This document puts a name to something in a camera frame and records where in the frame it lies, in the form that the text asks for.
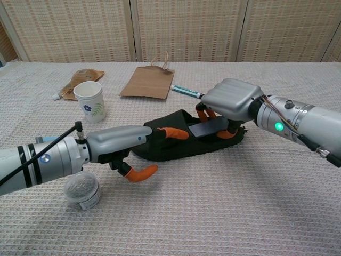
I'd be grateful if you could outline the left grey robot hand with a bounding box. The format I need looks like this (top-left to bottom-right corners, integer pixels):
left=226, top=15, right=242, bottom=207
left=85, top=125, right=190, bottom=185

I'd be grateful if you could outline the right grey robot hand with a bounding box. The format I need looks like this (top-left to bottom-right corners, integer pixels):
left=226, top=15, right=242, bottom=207
left=196, top=78, right=266, bottom=140

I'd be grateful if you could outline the grey brush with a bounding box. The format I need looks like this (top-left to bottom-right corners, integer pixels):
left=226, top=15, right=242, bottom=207
left=188, top=118, right=230, bottom=139

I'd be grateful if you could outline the black slipper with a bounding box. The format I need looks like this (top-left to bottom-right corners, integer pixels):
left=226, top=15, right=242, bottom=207
left=132, top=109, right=247, bottom=162

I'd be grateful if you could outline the white floral paper cup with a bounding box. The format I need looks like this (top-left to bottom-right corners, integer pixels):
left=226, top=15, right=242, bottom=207
left=73, top=81, right=105, bottom=124

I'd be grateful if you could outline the green white marker pen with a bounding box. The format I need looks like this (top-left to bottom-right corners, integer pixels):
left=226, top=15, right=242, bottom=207
left=170, top=84, right=206, bottom=100

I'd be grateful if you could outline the brown paper bag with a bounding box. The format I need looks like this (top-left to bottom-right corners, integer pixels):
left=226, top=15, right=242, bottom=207
left=118, top=51, right=175, bottom=101

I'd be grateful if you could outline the clear round clip container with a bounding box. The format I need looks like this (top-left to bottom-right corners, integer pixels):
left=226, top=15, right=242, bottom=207
left=65, top=172, right=102, bottom=212

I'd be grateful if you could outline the light blue cube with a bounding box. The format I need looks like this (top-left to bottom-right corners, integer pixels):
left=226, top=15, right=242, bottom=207
left=36, top=135, right=59, bottom=143

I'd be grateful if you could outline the brown spouted snack pouch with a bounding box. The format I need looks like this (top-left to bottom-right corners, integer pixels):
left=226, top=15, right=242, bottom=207
left=52, top=68, right=105, bottom=102

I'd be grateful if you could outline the bamboo folding screen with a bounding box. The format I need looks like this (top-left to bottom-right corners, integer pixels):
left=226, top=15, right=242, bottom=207
left=0, top=0, right=341, bottom=63

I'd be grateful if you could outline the beige woven tablecloth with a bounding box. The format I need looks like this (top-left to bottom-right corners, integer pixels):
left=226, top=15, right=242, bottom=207
left=0, top=61, right=341, bottom=256

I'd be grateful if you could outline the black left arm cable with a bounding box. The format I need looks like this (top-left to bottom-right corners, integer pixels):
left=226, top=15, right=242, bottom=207
left=0, top=121, right=85, bottom=187

